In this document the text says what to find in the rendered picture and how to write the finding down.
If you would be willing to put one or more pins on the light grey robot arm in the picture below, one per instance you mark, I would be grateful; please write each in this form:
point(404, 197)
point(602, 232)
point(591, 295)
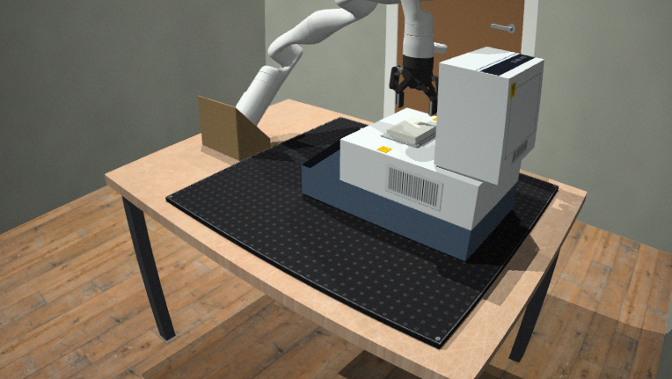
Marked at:
point(418, 43)

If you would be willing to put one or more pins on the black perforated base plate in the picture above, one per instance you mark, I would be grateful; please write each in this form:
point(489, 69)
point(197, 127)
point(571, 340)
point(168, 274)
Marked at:
point(258, 205)

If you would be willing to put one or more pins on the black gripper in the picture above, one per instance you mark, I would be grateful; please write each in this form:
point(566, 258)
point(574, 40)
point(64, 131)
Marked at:
point(420, 80)

